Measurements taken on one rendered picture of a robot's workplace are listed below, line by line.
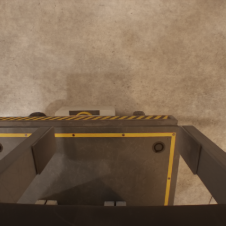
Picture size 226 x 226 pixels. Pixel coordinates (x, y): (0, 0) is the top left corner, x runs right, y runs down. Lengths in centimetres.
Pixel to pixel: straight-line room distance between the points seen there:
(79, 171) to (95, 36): 58
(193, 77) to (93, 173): 63
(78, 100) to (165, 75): 44
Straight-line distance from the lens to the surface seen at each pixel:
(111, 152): 55
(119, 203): 68
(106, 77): 80
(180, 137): 17
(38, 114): 81
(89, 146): 55
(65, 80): 84
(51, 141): 16
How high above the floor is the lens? 80
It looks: 74 degrees down
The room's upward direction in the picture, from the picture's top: 175 degrees counter-clockwise
